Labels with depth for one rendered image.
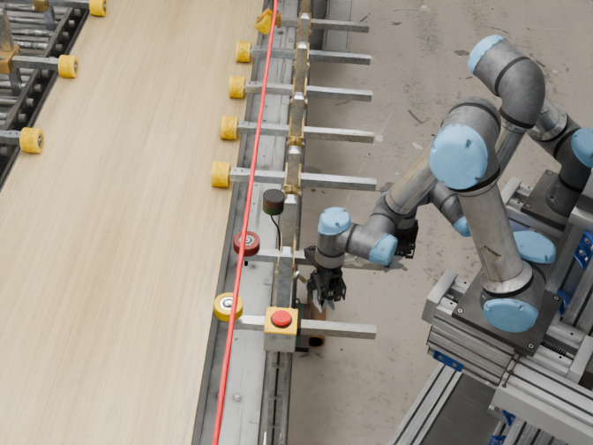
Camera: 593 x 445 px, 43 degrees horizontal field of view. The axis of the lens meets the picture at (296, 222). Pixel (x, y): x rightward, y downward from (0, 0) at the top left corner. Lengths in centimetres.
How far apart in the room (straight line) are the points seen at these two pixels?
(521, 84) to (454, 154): 44
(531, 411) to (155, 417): 92
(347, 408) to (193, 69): 143
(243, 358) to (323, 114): 228
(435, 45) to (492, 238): 356
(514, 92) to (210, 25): 169
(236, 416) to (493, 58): 119
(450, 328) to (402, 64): 301
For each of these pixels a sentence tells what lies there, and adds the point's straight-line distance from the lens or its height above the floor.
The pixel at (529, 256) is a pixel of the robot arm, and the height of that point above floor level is 127.
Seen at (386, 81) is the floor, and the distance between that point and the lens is 470.
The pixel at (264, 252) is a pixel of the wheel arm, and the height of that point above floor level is 86.
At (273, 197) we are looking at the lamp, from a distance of 207.
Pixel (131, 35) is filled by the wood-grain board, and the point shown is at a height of 90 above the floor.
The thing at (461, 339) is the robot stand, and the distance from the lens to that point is 210.
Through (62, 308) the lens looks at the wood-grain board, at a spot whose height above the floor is 90.
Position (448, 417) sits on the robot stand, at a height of 21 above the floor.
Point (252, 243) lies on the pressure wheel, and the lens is 226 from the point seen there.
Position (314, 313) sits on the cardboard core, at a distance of 316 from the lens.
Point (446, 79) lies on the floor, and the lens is 482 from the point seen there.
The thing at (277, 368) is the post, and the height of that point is 108.
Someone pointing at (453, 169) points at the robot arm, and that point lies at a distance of 155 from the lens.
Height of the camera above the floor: 251
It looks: 43 degrees down
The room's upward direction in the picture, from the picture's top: 5 degrees clockwise
